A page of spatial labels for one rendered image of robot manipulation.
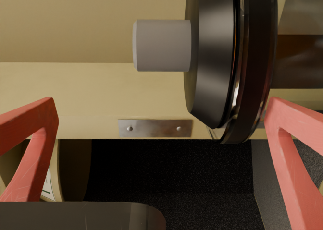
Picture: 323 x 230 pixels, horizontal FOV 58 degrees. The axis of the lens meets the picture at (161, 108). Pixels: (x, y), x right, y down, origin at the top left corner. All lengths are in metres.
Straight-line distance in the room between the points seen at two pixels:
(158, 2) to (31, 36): 0.30
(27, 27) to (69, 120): 0.49
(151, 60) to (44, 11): 0.58
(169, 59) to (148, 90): 0.16
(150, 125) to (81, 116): 0.07
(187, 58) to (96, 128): 0.16
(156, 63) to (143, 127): 0.14
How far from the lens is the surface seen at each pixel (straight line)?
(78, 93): 0.32
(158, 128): 0.28
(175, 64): 0.16
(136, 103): 0.29
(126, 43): 0.71
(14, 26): 0.76
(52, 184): 0.39
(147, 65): 0.16
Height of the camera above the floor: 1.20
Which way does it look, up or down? 1 degrees down
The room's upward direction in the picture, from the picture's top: 90 degrees counter-clockwise
